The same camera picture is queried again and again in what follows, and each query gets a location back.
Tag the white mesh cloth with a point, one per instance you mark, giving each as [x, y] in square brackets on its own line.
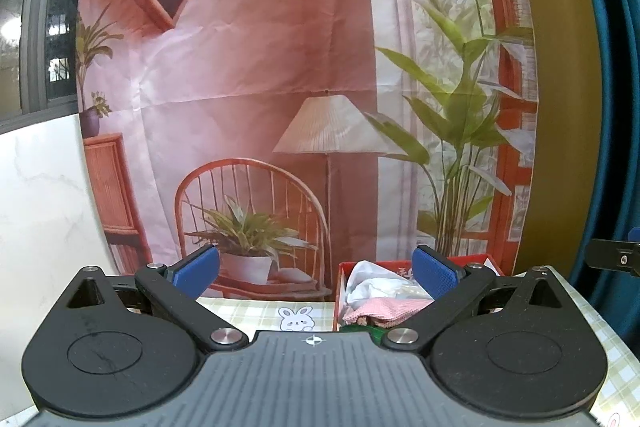
[372, 284]

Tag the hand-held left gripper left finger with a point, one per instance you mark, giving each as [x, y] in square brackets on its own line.
[197, 269]

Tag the green item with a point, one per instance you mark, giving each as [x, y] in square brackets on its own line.
[367, 333]

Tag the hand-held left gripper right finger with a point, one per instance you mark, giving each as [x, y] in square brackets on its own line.
[435, 272]

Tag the dark framed window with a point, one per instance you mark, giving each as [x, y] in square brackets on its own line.
[35, 7]

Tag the teal curtain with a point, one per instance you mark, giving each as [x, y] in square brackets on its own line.
[617, 57]

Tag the printed room scene wall backdrop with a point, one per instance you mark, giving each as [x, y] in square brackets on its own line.
[275, 57]

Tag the red cardboard box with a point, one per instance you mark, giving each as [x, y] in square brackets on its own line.
[341, 302]

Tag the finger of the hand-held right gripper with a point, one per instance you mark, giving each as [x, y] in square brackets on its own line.
[615, 257]

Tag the pink cloth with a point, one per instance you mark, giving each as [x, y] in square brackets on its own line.
[385, 309]

